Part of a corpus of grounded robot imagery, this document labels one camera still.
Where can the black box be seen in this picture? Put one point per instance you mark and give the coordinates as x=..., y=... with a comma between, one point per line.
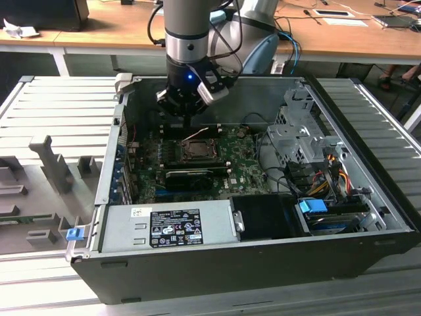
x=42, y=13

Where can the silver metal drive cage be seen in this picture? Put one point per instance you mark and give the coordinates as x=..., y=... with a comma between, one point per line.
x=289, y=138

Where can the CPU socket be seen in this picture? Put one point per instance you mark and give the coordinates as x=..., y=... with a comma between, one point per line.
x=180, y=157

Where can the crumpled white paper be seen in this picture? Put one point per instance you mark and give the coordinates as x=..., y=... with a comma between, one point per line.
x=19, y=31

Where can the blue disk carrier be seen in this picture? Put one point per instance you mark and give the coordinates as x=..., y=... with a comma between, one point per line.
x=310, y=207

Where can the black PC case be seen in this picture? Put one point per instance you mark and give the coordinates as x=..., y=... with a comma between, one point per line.
x=230, y=273

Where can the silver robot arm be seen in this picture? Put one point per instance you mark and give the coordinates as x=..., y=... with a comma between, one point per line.
x=185, y=19

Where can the grey power supply unit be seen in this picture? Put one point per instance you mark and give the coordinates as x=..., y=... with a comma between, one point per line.
x=118, y=230

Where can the green RAM stick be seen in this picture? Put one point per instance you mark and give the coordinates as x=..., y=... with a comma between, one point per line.
x=26, y=218

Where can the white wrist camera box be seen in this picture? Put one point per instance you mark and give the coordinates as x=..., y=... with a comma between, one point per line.
x=213, y=95

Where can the hard disk drive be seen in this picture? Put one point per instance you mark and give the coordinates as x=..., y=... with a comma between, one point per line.
x=329, y=227

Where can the blue plastic case latch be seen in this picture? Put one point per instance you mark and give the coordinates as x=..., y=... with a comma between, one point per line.
x=74, y=234

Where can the dark tablet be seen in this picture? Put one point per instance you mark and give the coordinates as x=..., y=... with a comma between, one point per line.
x=394, y=21

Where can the grey parts rack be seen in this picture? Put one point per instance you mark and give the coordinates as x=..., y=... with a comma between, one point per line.
x=49, y=158

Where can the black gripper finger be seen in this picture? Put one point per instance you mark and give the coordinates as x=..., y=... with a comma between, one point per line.
x=187, y=121

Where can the wooden desk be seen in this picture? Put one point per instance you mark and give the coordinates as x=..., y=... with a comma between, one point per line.
x=98, y=29

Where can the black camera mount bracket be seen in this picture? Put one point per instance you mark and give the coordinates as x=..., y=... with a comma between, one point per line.
x=213, y=79

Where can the person's bare leg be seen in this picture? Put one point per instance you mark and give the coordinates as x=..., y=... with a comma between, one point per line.
x=411, y=70

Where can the round coin battery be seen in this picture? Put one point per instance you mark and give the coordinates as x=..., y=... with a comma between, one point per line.
x=242, y=132

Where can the small CPU plate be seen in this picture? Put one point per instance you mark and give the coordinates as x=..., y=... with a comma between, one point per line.
x=199, y=148

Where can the grey plastic case latch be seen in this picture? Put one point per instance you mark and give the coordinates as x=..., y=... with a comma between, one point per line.
x=123, y=82

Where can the blue expansion slot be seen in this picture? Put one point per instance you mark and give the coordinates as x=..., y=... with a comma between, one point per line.
x=161, y=191

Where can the green motherboard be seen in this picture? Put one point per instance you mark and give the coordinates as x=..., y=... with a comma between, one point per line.
x=243, y=171

